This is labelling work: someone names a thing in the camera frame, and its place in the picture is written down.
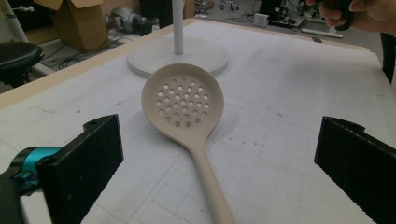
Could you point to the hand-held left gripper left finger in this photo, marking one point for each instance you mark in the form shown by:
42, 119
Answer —
81, 168

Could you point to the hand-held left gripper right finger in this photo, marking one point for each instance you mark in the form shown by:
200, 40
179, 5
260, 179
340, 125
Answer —
358, 165

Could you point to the beige slotted spoon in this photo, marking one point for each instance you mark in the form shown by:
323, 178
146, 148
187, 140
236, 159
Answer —
183, 105

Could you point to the white small box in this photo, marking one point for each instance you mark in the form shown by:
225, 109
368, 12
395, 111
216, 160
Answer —
260, 20

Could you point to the white gridded mat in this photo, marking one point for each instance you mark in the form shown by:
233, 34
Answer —
264, 124

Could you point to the black round stool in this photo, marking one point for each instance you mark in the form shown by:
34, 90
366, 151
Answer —
18, 57

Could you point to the white round stand base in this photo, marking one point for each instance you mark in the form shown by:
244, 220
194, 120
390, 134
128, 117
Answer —
162, 57

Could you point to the cardboard box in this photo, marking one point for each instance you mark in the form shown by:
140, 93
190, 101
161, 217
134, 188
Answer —
82, 23

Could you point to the grey and black bag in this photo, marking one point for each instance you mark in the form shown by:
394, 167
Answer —
129, 20

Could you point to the white stand pole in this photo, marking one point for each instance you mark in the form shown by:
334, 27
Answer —
177, 26

